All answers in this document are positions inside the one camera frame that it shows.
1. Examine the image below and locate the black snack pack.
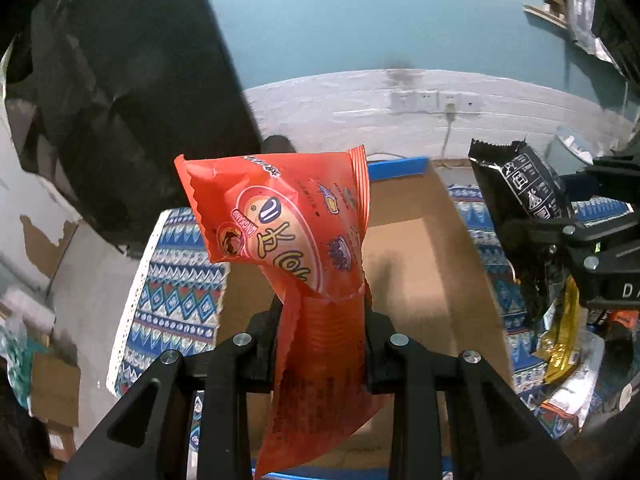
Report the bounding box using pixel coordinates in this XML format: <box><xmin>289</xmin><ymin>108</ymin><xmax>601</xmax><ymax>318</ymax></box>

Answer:
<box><xmin>469</xmin><ymin>140</ymin><xmax>573</xmax><ymax>323</ymax></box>

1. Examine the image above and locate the long gold snack pack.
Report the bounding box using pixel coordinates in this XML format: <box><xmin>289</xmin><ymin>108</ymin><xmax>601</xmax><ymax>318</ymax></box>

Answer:
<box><xmin>534</xmin><ymin>276</ymin><xmax>582</xmax><ymax>385</ymax></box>

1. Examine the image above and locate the red snack bag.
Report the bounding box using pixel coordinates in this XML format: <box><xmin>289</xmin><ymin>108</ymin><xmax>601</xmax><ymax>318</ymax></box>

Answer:
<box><xmin>175</xmin><ymin>146</ymin><xmax>385</xmax><ymax>476</ymax></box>

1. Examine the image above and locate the white silver snack pack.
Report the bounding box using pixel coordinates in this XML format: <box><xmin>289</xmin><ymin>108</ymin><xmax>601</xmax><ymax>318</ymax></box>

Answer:
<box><xmin>540</xmin><ymin>330</ymin><xmax>605</xmax><ymax>431</ymax></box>

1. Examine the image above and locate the blue cardboard box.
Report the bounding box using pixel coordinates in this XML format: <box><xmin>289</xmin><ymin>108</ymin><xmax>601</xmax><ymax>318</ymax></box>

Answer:
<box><xmin>217</xmin><ymin>160</ymin><xmax>512</xmax><ymax>472</ymax></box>

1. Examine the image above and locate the patterned blue tablecloth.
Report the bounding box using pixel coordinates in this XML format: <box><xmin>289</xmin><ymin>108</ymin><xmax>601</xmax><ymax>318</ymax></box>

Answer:
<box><xmin>106</xmin><ymin>184</ymin><xmax>600</xmax><ymax>439</ymax></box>

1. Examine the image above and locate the light blue trash bin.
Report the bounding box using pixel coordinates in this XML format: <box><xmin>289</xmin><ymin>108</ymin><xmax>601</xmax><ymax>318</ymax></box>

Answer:
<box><xmin>544</xmin><ymin>127</ymin><xmax>597</xmax><ymax>176</ymax></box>

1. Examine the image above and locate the floor cardboard box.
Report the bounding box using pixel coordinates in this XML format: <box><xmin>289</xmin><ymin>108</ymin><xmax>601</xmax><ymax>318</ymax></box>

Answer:
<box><xmin>30</xmin><ymin>352</ymin><xmax>80</xmax><ymax>428</ymax></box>

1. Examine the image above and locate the black round speaker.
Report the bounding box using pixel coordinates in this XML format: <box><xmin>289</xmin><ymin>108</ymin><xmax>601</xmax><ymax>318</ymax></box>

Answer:
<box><xmin>260</xmin><ymin>134</ymin><xmax>296</xmax><ymax>154</ymax></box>

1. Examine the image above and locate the wooden window sill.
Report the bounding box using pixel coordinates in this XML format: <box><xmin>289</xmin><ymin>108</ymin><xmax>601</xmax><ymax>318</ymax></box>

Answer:
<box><xmin>523</xmin><ymin>3</ymin><xmax>567</xmax><ymax>29</ymax></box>

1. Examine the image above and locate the silver foil curtain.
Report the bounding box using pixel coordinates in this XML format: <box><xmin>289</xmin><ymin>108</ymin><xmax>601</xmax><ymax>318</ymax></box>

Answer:
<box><xmin>565</xmin><ymin>0</ymin><xmax>634</xmax><ymax>80</ymax></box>

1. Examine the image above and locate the black hanging cloth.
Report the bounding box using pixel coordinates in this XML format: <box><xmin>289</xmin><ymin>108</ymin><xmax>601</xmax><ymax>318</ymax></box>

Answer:
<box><xmin>2</xmin><ymin>0</ymin><xmax>262</xmax><ymax>257</ymax></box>

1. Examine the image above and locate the grey plug and cable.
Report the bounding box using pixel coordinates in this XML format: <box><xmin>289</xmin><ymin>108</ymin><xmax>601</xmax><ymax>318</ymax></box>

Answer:
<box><xmin>439</xmin><ymin>103</ymin><xmax>458</xmax><ymax>158</ymax></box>

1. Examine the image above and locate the white wall socket strip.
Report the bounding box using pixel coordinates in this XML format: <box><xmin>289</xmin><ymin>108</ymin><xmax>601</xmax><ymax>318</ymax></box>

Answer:
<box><xmin>390</xmin><ymin>90</ymin><xmax>482</xmax><ymax>115</ymax></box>

